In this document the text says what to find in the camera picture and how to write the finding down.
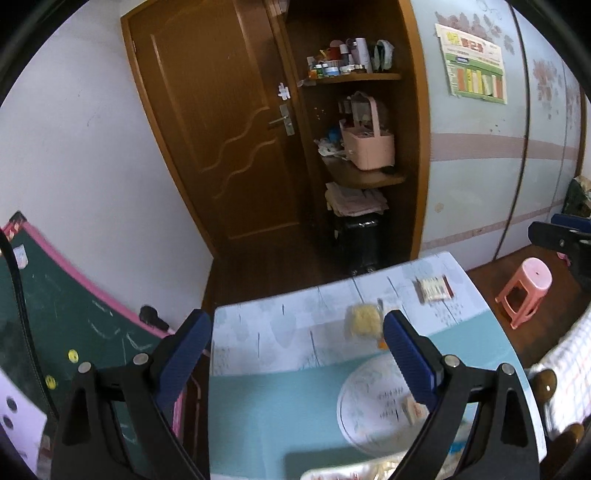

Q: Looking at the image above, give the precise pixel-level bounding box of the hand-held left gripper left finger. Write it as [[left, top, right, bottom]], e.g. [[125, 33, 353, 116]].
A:
[[50, 308, 213, 480]]

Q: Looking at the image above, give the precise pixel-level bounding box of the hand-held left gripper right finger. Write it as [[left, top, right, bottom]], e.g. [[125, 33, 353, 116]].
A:
[[382, 310, 541, 480]]

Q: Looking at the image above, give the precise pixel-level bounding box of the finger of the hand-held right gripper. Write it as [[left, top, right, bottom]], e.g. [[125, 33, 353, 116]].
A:
[[551, 213, 591, 232], [527, 220, 591, 254]]

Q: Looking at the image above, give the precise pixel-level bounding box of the round white plate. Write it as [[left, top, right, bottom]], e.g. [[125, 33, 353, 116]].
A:
[[336, 353, 476, 455]]

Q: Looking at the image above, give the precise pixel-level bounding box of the green patterned cloth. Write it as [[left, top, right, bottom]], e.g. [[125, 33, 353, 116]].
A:
[[566, 178, 591, 217]]

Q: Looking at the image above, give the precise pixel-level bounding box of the pink plastic stool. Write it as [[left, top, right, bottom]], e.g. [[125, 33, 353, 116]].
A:
[[495, 257, 553, 329]]

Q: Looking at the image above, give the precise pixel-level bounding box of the black clip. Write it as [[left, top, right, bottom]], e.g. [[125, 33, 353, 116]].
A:
[[139, 305, 171, 330]]

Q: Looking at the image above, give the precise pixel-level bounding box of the white orange snack packet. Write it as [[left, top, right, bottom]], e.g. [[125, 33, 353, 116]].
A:
[[401, 399, 428, 425]]

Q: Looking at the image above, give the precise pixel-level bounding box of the pale green sliding wardrobe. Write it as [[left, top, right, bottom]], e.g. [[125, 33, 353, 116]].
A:
[[411, 0, 591, 264]]

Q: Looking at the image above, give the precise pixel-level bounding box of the checked cloth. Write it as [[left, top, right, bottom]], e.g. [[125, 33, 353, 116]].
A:
[[529, 309, 591, 430]]

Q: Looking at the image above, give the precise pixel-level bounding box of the clear bread packet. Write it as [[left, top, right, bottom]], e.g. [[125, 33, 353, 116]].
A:
[[300, 438, 472, 480]]

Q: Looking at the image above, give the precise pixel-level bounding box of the brown wooden knob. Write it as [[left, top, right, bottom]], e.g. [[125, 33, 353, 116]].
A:
[[561, 422, 585, 450], [531, 369, 559, 402]]

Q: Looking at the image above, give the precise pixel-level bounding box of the black bin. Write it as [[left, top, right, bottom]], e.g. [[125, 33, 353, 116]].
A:
[[330, 212, 384, 274]]

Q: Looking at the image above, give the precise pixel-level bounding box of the brown wooden shelf unit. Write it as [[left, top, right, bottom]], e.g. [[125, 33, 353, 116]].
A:
[[263, 0, 432, 274]]

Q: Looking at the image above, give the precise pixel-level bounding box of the white paper sheet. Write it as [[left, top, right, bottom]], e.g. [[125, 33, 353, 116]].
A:
[[0, 369, 49, 480]]

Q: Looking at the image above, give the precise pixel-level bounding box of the pink basket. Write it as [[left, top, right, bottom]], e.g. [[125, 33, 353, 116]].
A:
[[341, 91, 397, 171]]

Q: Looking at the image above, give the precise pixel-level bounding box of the brown wooden door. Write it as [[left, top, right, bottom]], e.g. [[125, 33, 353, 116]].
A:
[[121, 0, 319, 259]]

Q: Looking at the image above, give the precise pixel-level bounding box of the pile of small toiletries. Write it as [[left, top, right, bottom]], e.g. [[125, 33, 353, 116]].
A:
[[314, 129, 347, 160]]

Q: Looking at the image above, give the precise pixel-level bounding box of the row of toiletry bottles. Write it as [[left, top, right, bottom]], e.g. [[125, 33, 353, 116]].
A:
[[305, 37, 398, 79]]

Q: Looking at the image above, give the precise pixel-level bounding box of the green chalkboard with pink frame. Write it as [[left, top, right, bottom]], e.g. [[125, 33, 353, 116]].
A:
[[0, 211, 185, 439]]

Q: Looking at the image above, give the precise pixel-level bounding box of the wall poster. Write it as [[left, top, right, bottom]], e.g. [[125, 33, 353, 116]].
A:
[[434, 23, 509, 104]]

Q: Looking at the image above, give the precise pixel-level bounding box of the metal door handle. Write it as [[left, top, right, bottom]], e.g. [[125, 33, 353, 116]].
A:
[[268, 104, 296, 137]]

